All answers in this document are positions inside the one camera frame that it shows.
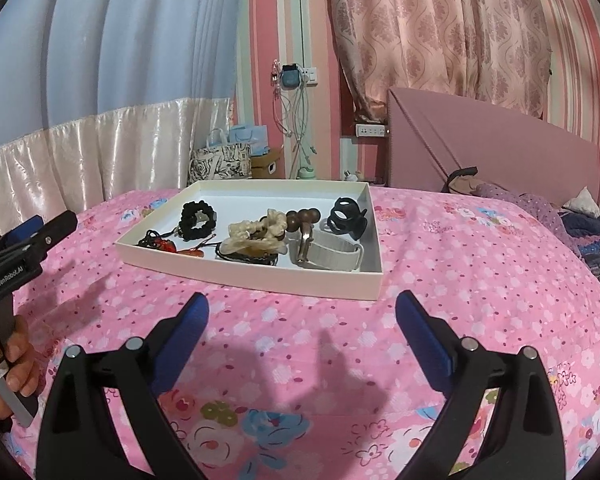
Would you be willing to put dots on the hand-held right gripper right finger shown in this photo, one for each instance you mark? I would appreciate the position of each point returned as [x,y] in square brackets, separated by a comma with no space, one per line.
[425,345]

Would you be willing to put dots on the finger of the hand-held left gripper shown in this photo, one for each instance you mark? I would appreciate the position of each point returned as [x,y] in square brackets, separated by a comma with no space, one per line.
[55,227]
[27,227]

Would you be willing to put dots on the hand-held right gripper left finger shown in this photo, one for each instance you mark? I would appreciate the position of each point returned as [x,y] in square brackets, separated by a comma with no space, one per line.
[180,345]

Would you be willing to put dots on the white cardboard tray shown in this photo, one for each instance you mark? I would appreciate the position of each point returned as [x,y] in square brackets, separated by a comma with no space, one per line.
[330,265]

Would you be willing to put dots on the beige scrunchie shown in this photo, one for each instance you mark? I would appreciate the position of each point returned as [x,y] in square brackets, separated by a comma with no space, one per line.
[252,240]

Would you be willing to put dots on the grey fabric headband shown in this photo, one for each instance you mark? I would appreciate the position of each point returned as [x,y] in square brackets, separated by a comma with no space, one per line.
[330,252]

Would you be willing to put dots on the black hair claw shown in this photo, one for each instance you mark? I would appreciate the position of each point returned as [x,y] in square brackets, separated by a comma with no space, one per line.
[342,217]

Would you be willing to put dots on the person's left hand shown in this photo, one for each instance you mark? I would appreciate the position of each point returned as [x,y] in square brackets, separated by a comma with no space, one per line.
[25,360]

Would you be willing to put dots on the pink floral bedsheet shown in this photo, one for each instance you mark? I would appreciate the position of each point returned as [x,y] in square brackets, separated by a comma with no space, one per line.
[305,320]

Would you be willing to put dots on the blue and cream curtain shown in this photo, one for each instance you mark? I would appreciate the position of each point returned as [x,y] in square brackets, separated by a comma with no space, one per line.
[105,85]

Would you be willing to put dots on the tan and black bag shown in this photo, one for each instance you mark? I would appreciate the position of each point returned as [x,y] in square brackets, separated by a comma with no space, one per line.
[462,180]

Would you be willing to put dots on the black and white tote bag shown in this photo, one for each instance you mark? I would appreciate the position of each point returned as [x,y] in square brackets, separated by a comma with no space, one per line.
[217,165]

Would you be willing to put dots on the purple patterned blanket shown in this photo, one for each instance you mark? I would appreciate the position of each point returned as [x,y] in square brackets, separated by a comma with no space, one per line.
[555,225]

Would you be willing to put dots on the cardboard box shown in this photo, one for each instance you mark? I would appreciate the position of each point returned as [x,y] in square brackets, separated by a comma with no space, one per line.
[266,164]

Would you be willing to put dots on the pink headboard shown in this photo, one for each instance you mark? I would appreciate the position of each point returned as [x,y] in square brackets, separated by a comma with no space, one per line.
[505,150]

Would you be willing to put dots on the white pillow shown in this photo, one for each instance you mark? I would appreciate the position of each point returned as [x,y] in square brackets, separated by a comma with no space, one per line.
[582,202]

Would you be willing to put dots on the blue paper bag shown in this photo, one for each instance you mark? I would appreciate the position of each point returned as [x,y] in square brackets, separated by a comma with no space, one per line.
[250,136]

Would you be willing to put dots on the white power strip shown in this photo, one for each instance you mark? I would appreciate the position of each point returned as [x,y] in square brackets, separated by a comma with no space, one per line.
[370,129]

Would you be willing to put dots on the pink patterned curtain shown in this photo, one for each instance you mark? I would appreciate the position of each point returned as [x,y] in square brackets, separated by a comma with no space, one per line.
[430,30]

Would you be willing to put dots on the white wall socket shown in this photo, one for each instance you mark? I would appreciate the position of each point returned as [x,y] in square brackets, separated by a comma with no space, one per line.
[310,75]

